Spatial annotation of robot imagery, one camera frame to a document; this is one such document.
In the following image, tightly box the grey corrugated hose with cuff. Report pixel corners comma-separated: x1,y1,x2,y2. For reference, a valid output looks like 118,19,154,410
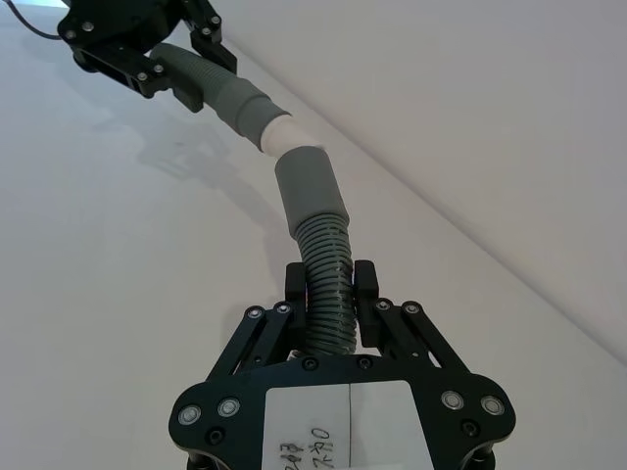
273,145,364,357
148,42,294,149

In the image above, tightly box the white plastic pipe connector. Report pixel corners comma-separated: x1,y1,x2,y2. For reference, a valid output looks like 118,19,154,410
256,116,328,159

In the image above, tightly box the thin dark cable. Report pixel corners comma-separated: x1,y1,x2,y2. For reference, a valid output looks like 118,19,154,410
6,0,63,41

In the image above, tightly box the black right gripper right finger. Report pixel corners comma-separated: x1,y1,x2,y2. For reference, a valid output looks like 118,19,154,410
353,259,474,376

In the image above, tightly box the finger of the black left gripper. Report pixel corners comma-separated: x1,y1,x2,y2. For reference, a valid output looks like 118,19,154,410
72,40,206,114
179,0,239,75

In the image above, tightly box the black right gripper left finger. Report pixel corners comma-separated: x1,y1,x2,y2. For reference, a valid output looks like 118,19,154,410
205,261,313,382

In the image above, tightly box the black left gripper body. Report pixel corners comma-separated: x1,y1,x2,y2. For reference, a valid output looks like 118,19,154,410
57,0,185,54

